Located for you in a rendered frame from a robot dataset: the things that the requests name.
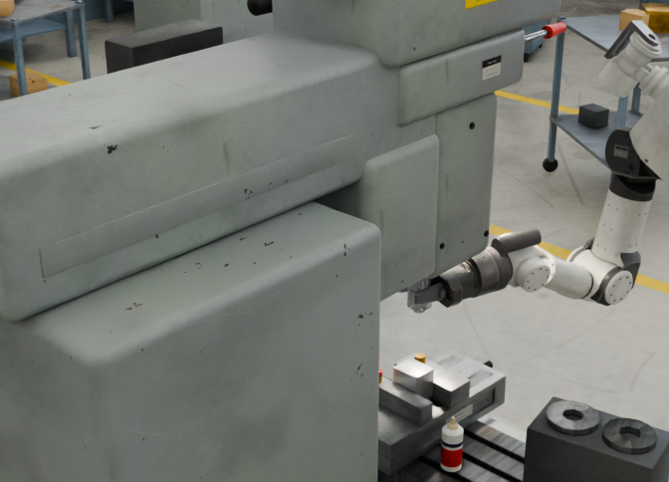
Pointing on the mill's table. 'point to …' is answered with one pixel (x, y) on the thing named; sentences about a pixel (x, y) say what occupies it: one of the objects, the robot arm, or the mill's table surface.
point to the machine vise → (431, 411)
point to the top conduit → (260, 3)
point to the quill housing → (464, 180)
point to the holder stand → (592, 446)
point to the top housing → (411, 12)
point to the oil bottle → (451, 446)
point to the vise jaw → (446, 384)
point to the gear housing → (459, 76)
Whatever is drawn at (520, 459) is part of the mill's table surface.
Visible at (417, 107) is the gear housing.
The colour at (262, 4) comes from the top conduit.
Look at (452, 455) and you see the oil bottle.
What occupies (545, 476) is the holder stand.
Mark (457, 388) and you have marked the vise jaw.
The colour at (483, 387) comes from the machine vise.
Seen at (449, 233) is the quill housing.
